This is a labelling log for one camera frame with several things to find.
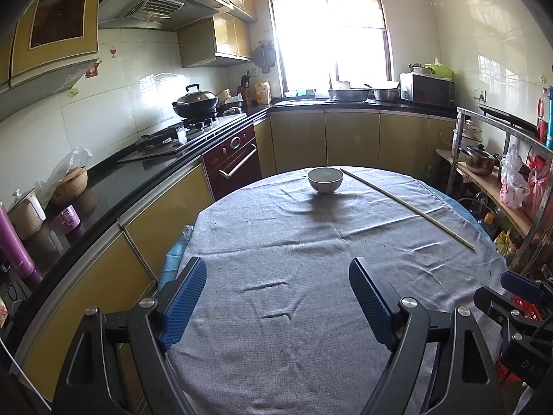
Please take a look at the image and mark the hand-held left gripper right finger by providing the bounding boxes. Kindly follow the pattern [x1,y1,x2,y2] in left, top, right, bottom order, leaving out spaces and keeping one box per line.
[348,257,506,415]

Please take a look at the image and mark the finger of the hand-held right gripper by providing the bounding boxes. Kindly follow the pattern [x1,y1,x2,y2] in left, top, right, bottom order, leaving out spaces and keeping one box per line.
[500,270,546,307]
[473,286,523,327]

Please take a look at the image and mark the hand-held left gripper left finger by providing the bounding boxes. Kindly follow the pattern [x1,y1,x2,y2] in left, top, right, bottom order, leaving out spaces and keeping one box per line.
[51,256,208,415]

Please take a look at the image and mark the red plastic basket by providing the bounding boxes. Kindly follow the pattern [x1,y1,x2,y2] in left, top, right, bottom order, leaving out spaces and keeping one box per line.
[495,296,543,385]

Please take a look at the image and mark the yellow snack bags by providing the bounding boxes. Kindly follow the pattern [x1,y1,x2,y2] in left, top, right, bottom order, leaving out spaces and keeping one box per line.
[493,229,517,257]

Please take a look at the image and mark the grey tablecloth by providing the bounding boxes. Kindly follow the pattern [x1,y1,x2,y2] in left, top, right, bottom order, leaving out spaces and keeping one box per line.
[166,165,510,415]

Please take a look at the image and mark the clear glass jar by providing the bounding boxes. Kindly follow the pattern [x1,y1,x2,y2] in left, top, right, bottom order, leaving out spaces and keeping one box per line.
[473,190,497,225]

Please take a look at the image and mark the yellow base cabinets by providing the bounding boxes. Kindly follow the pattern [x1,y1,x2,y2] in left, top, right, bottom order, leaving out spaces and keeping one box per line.
[255,110,459,180]
[17,162,217,398]

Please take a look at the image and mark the thin wooden stick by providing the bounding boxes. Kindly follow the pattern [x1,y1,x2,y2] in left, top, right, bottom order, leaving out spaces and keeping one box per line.
[340,168,475,250]

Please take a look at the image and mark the large red shopping bag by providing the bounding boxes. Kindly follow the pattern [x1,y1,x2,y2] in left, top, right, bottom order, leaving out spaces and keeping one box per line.
[525,153,553,221]

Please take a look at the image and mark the white and pink plastic bag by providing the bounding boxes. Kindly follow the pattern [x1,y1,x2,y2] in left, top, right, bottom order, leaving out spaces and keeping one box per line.
[500,144,531,209]

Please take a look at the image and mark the metal storage rack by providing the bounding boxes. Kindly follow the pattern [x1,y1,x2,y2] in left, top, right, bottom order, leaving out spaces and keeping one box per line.
[436,106,553,269]

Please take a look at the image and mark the white bowl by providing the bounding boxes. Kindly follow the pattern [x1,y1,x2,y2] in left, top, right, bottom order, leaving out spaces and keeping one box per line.
[308,167,344,195]

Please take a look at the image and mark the steel cooking pot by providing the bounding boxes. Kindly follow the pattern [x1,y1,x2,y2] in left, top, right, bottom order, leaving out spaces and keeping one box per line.
[460,142,499,177]

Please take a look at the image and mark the pink mug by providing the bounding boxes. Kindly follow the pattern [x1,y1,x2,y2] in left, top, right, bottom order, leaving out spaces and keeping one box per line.
[53,205,83,236]

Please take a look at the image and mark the black kitchen countertop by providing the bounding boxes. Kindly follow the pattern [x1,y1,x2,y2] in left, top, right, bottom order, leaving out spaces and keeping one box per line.
[0,99,459,355]

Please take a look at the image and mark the maroon built-in oven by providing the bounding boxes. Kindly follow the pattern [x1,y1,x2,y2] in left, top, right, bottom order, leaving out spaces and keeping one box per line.
[201,123,263,202]

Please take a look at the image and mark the black gas stove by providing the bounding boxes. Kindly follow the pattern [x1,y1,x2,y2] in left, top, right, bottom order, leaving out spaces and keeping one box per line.
[116,114,247,165]

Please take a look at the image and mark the brown clay pot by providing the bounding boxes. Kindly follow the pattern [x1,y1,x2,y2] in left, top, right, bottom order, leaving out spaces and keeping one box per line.
[51,166,89,206]

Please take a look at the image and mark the steel stacked steamer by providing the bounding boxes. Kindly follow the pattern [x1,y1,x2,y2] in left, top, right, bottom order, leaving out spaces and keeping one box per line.
[453,118,484,153]

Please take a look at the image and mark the black flat pan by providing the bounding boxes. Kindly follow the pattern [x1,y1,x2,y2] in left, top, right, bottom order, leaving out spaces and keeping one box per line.
[477,104,536,132]

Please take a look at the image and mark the red bottle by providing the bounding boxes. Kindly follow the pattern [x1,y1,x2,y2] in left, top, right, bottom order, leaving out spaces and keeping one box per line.
[537,87,549,141]

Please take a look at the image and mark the blue bottle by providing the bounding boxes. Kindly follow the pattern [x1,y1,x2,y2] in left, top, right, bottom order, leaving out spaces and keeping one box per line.
[545,86,553,148]

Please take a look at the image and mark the purple thermos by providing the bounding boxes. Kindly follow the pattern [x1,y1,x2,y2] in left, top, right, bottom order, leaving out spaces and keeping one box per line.
[0,201,44,286]

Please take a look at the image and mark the clear plastic bag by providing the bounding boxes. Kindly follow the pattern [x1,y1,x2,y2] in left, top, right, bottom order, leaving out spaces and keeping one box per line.
[35,146,93,202]

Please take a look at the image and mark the black wok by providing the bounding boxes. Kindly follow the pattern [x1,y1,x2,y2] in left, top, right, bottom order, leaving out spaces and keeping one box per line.
[172,95,220,119]

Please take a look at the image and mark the steel wok lid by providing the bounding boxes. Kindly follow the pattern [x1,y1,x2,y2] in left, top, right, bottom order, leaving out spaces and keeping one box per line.
[175,84,217,105]

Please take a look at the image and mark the small metal basin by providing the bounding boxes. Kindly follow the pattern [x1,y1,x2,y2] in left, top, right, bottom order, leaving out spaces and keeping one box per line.
[372,87,402,103]

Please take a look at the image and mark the large metal basin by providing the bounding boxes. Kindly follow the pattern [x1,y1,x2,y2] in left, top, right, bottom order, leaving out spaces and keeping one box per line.
[327,87,373,102]

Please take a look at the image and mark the black microwave oven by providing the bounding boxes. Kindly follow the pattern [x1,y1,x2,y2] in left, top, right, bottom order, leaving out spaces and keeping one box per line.
[400,73,456,108]

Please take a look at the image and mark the dark round hanging strainer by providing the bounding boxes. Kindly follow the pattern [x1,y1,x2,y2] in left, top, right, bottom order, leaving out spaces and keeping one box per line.
[252,41,277,74]

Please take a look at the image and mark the kitchen window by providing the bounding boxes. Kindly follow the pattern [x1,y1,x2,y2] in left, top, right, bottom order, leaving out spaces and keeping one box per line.
[263,0,394,98]

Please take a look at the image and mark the yellow wall cabinet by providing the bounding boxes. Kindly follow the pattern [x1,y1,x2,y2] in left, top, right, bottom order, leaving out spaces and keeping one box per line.
[177,12,255,69]

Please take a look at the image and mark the wall cabinet with brown panel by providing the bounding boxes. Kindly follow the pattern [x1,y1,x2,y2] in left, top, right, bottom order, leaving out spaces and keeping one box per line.
[0,0,102,91]

